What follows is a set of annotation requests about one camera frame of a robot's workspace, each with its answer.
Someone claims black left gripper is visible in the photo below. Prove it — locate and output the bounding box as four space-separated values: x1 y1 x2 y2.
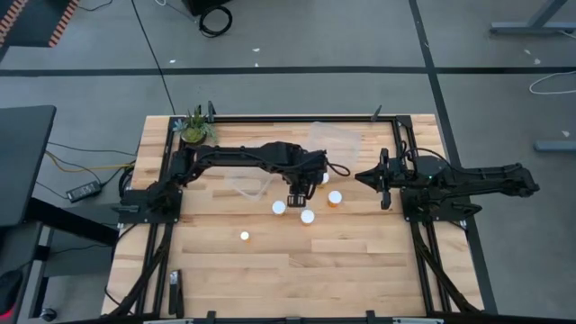
282 150 329 202

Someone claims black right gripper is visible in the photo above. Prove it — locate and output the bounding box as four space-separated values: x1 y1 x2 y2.
355 148 410 212

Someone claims clear plastic bin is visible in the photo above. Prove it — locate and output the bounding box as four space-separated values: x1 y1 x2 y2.
223 141 284 203

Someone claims clear plastic lid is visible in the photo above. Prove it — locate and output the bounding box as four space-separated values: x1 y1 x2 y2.
307 120 363 173

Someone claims small potted succulent plant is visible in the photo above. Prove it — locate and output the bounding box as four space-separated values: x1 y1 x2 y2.
172 105 221 156

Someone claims black rectangular bar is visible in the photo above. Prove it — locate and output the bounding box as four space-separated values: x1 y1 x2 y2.
167 268 185 318

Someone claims grey desk foot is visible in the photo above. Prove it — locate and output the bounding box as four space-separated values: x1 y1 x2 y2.
534 139 576 153

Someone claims black box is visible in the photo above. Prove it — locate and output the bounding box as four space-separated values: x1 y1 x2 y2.
182 0 231 17

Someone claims grey desk leg base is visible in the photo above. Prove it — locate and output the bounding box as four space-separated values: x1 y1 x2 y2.
490 0 576 36

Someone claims black power adapter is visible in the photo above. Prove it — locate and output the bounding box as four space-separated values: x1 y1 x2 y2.
66 180 103 203

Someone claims black desk crossbeam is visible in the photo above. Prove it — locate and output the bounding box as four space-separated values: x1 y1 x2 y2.
24 196 121 247

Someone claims black desk top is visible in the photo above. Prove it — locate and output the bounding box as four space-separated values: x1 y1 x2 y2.
0 105 58 229

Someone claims grey desk leg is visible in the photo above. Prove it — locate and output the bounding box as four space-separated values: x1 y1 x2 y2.
17 222 53 324

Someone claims black device with glowing light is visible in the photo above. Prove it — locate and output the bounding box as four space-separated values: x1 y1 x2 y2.
0 268 23 324

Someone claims black mat with orange edge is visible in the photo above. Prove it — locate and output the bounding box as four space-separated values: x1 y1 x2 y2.
0 0 81 49

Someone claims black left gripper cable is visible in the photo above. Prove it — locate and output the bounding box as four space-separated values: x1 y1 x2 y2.
324 160 352 178

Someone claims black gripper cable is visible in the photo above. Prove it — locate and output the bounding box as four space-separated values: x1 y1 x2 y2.
324 160 352 178
395 138 446 166

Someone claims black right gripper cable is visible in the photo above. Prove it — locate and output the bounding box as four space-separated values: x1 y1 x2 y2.
395 138 446 166

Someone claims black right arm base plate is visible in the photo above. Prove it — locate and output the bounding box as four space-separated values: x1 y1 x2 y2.
400 186 483 223

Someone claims black aluminium rig frame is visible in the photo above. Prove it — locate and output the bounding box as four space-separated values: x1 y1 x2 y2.
105 114 486 324

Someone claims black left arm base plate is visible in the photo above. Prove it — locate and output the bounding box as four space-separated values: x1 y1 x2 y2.
117 187 184 225

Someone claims white floor cable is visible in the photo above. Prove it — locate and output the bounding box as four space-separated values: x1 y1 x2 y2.
528 70 576 96

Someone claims coiled black cable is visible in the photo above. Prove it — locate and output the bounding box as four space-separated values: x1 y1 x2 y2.
198 4 234 39

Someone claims yellow floor cable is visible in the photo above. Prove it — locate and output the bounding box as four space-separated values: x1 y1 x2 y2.
44 150 136 175

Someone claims thin black floor cable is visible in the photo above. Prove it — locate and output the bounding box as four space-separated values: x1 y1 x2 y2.
47 141 137 158

